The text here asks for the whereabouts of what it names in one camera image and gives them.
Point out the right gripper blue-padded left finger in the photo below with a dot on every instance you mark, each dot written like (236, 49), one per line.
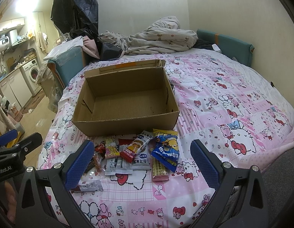
(33, 205)

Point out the white blue snack packet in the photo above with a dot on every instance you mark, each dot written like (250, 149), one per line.
(142, 160)

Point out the teal bed headboard cushion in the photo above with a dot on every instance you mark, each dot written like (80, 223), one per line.
(233, 48)

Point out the chocolate white snack packet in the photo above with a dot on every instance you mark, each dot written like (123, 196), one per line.
(93, 186)

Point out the blue yellow snack bag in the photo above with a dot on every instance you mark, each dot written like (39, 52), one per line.
(166, 149)

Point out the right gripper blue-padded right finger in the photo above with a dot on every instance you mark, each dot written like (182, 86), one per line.
(239, 199)

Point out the black plastic bag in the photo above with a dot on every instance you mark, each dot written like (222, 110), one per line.
(76, 17)

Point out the wafer biscuit packet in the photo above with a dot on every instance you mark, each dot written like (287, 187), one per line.
(159, 172)

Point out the crumpled white floral blanket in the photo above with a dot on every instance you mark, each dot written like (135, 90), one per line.
(162, 37)

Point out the small red candy packet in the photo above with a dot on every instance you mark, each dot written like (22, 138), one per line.
(100, 148)

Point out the white grey snack packet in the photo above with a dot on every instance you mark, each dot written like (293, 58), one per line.
(117, 165)

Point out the pink Hello Kitty bedsheet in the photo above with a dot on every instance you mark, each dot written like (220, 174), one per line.
(235, 113)

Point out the red white cake snack packet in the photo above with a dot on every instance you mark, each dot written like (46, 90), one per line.
(138, 144)

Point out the pink cloth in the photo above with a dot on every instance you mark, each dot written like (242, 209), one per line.
(90, 48)

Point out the brown cardboard box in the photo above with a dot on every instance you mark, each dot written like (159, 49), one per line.
(126, 98)

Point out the white washing machine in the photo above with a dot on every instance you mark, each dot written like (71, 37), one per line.
(30, 71)

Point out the yellow pink snack packet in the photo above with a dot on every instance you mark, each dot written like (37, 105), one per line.
(111, 150)

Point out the teal bed side cushion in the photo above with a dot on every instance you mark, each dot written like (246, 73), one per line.
(66, 65)

